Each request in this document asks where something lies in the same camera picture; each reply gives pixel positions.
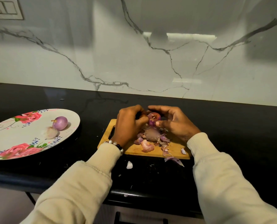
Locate person's right hand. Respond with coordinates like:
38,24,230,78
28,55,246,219
148,105,201,143

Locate person's left hand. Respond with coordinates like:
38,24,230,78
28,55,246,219
112,105,150,147

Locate purple onion being peeled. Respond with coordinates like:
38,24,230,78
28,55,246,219
148,112,162,127

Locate person's left forearm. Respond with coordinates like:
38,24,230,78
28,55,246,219
20,143,121,224

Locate person's right forearm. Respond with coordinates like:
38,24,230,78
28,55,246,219
187,132,277,224

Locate pile of purple onion peels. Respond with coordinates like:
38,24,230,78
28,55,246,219
134,126,172,157

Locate pink onion peel piece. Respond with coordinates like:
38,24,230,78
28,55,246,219
141,140,155,153

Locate wooden cutting board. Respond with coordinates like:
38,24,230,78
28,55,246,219
97,119,191,160

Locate curled purple onion peel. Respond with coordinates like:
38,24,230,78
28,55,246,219
164,157,185,167

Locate pale white onion piece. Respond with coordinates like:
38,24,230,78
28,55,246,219
42,126,59,140

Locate white floral rose plate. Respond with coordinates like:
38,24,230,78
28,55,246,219
0,109,81,161

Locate pearl and black bead bracelet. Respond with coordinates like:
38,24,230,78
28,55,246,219
104,140,124,154

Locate black cabinet handle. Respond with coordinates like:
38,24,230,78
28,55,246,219
114,211,169,224

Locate white wall switch plate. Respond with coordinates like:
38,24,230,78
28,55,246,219
0,0,24,21

